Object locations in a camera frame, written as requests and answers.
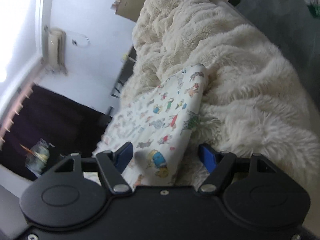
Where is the white cartoon print garment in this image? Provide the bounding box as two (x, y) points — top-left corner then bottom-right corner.
(93, 64), (208, 188)

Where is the dark folding desk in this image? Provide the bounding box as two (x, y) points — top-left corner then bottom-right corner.
(107, 46), (137, 115)

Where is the black curtain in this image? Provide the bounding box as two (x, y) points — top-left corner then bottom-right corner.
(1, 85), (111, 181)

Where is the cream fluffy blanket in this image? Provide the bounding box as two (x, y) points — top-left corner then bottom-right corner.
(120, 0), (319, 192)

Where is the brown cardboard box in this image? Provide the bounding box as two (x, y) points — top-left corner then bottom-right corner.
(112, 0), (145, 22)

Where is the white wall air conditioner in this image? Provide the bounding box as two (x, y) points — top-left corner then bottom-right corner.
(44, 28), (66, 71)

